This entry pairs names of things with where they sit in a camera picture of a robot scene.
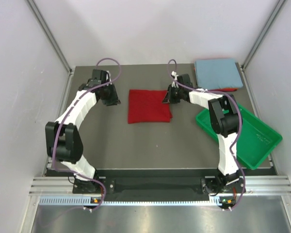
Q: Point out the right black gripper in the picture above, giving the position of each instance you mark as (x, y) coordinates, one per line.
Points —
(169, 98)

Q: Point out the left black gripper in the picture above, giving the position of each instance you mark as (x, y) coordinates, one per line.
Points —
(114, 100)

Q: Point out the red t shirt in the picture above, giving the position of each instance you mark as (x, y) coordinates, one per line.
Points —
(147, 106)
(226, 89)

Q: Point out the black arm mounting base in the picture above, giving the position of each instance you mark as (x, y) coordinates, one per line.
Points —
(161, 184)

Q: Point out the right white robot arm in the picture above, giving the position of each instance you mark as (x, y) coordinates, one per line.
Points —
(225, 119)

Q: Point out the folded blue t shirt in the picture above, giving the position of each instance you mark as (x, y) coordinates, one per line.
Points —
(220, 73)

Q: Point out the folded red t shirt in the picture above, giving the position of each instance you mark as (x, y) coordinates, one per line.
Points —
(226, 89)

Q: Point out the green plastic tray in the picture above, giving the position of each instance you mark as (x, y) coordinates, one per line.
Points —
(257, 140)

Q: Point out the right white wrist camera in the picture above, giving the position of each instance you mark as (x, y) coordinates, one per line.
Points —
(174, 75)

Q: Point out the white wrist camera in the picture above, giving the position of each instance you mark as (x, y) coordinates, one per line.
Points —
(108, 79)
(174, 75)

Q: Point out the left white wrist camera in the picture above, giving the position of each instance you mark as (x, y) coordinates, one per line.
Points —
(108, 79)

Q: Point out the right aluminium frame post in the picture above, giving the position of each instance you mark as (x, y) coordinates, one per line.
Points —
(279, 5)

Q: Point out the aluminium frame post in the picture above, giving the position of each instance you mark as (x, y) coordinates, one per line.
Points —
(279, 5)
(49, 35)

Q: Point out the slotted grey cable duct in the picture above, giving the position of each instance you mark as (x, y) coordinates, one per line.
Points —
(92, 201)

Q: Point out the left aluminium frame post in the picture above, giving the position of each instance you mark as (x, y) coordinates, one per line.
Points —
(49, 35)

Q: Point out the aluminium frame rail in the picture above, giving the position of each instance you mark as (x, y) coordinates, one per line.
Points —
(254, 186)

